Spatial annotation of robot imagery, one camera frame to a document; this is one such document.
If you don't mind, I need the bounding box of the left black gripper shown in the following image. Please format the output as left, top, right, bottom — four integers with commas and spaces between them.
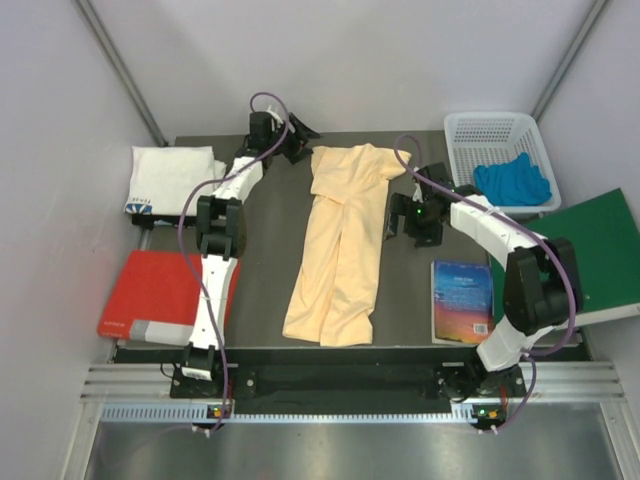
266, 112, 323, 164

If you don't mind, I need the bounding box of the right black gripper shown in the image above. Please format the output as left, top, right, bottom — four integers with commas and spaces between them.
384, 193, 443, 248

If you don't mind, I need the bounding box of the yellow t shirt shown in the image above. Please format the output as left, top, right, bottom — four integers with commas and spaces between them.
282, 143, 411, 347

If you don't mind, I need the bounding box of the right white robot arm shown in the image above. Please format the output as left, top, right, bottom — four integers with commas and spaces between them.
386, 164, 584, 396

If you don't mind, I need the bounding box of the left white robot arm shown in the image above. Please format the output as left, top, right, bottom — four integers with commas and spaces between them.
181, 108, 320, 397

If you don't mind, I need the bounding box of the blue orange book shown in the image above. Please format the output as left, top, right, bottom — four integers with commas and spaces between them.
431, 260, 495, 346

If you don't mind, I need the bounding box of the blue t shirt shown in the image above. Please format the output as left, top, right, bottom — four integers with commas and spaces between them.
473, 152, 552, 207

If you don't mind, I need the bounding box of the white folded t shirt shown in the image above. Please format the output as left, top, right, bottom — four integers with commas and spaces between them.
124, 146, 227, 216

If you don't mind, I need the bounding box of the green binder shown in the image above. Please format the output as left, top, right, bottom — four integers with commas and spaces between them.
488, 187, 640, 329

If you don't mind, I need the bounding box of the red binder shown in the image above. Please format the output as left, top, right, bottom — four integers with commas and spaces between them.
97, 250, 240, 350

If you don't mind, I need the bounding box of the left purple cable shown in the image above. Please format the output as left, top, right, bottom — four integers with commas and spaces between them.
177, 91, 291, 434

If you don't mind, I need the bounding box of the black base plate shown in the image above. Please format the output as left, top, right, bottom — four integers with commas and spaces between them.
171, 347, 525, 403

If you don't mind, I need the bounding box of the aluminium frame rail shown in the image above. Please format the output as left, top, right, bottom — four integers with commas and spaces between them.
61, 362, 639, 479

